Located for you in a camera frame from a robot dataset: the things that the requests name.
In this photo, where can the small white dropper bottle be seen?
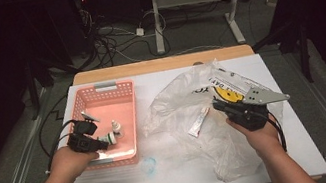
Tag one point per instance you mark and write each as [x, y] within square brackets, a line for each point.
[117, 129]

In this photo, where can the small clear blue cap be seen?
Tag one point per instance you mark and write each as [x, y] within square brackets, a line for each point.
[149, 166]

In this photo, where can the white power adapter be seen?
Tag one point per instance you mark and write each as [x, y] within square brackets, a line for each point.
[140, 31]

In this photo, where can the person's left hand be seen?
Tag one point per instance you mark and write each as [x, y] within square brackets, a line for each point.
[68, 164]

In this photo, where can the wooden table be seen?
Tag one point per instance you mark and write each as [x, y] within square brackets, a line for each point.
[163, 63]

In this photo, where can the pink perforated plastic basket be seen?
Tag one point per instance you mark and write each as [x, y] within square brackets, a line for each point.
[120, 109]

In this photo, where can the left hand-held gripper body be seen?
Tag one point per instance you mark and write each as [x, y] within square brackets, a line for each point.
[81, 141]

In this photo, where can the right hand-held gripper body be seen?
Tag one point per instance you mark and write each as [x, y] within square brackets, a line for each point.
[249, 115]

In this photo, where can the person's right hand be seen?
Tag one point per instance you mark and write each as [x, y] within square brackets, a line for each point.
[260, 138]

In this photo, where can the white power strip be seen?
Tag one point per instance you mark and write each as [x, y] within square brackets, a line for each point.
[273, 0]

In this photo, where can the black metal stand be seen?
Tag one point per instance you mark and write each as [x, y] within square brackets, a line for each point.
[304, 56]
[33, 94]

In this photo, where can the clear printed plastic bag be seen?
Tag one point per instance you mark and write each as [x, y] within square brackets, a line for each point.
[179, 102]

